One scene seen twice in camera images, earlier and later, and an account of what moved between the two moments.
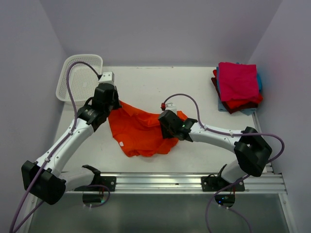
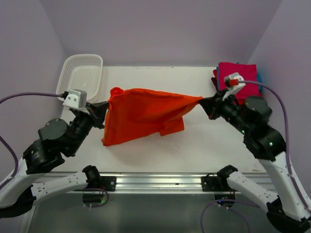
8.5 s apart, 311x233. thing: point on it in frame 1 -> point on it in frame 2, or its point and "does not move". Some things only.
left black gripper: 117,104 -> 97,110
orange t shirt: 139,133 -> 130,112
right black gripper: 165,134 -> 212,105
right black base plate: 215,183 does not move
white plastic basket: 81,77 does not move
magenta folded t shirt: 237,81 does not move
